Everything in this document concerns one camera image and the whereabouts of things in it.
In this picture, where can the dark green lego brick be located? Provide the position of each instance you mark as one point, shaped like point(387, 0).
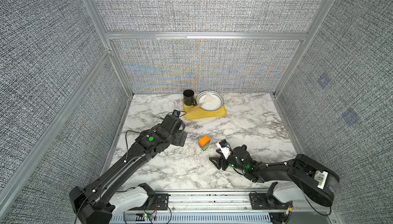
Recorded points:
point(204, 148)

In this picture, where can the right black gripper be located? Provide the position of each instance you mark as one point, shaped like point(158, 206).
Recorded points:
point(218, 163)

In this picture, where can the orange lego brick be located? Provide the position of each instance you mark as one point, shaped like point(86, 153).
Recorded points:
point(204, 141)

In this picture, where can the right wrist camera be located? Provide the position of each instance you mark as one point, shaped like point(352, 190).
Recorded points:
point(224, 148)

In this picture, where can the white vented cable duct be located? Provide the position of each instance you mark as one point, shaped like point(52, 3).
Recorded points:
point(194, 218)

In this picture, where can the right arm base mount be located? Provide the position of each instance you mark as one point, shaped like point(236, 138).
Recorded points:
point(259, 201)

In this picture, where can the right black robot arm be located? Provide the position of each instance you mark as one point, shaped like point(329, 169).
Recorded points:
point(315, 180)

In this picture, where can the black mug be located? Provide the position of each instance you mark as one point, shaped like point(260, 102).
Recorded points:
point(188, 98)

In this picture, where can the wooden spatula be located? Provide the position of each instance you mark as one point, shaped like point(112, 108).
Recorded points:
point(196, 106)

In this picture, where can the aluminium front rail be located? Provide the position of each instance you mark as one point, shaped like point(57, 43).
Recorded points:
point(236, 200)

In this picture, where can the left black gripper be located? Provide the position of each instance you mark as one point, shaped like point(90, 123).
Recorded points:
point(179, 140)

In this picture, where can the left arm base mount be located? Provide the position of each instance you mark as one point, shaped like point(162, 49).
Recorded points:
point(158, 202)

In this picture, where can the yellow tray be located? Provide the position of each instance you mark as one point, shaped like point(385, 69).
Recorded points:
point(200, 113)

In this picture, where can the white patterned bowl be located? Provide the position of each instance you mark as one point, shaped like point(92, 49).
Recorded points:
point(213, 106)

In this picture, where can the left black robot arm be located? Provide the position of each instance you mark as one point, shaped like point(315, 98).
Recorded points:
point(97, 202)

